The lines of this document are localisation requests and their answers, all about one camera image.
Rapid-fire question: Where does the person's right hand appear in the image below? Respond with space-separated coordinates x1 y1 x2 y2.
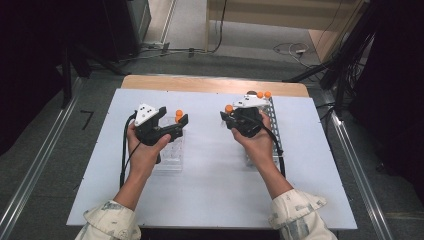
231 110 279 169

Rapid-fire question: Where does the person's left hand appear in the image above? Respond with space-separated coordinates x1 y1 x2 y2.
126 120 172 181

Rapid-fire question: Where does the grey floor power strip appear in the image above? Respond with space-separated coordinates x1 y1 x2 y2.
141 40 172 55

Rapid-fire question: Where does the person's left shirt sleeve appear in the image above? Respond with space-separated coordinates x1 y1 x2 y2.
74 199 143 240

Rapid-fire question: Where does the left hand-held gripper cable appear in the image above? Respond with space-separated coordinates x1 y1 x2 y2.
119 112 143 188

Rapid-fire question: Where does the clear plastic tube rack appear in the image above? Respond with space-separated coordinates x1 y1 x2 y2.
154 115 186 173

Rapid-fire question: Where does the white floor cable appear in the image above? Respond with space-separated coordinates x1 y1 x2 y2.
272 41 308 60

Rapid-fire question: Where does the wooden desk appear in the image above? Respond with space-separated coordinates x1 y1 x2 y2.
204 0 371 64

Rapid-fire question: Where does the white work board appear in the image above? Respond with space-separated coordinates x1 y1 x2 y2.
66 88 358 231

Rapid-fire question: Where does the black metal stand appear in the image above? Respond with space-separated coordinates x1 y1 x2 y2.
60 43 131 109
283 0 379 118

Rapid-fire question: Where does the person's right shirt sleeve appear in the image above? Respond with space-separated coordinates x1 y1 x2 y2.
268 188 338 240

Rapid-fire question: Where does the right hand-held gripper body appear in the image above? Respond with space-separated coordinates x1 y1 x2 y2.
226 94 271 138

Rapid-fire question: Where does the black cabinet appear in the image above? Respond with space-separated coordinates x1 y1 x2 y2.
101 0 152 63

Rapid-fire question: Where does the person's shirt sleeve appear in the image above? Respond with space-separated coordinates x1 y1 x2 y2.
74 199 143 240
268 188 338 240

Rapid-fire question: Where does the black power cable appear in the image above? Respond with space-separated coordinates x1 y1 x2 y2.
186 0 228 56

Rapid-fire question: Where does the clear plastic container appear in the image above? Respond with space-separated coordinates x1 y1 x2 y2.
244 92 285 168

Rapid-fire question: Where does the black curtain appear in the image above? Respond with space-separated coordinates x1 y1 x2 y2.
0 0 111 156
349 0 424 191

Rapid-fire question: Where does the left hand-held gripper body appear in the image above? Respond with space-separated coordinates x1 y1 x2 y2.
134 103 184 147

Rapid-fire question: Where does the aluminium floor rail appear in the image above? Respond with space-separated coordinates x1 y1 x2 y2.
328 109 396 240
0 76 84 240

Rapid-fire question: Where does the black cable bundle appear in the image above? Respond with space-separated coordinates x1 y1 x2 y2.
343 33 369 96

